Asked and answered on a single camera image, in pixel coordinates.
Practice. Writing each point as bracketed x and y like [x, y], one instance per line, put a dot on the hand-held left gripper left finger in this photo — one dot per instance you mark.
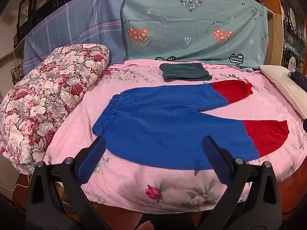
[92, 158]

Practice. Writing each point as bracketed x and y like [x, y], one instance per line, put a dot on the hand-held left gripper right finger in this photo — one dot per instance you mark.
[215, 158]

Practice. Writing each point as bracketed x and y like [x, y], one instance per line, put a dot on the blue and red pants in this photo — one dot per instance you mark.
[168, 124]

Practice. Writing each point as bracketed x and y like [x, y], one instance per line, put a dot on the person's left hand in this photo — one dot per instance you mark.
[145, 226]

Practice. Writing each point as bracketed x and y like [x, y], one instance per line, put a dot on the pink floral bed sheet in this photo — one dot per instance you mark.
[144, 184]

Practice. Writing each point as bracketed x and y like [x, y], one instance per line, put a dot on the red floral quilt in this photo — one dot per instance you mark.
[48, 95]

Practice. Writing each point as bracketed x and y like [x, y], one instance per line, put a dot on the dark green folded garment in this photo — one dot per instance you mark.
[184, 71]

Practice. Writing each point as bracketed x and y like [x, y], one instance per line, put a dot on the white quilted pillow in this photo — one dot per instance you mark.
[283, 86]

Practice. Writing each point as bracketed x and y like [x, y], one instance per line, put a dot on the dark blue object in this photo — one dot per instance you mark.
[299, 80]

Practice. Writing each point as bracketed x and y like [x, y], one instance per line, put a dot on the blue plaid sheet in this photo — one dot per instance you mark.
[76, 28]

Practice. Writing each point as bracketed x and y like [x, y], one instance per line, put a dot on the green heart-print sheet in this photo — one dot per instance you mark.
[172, 28]

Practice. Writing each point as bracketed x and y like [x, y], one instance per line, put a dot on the dark carved wooden shelf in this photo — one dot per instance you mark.
[293, 40]

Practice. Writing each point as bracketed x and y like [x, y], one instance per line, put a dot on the wooden bed post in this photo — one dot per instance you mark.
[275, 28]

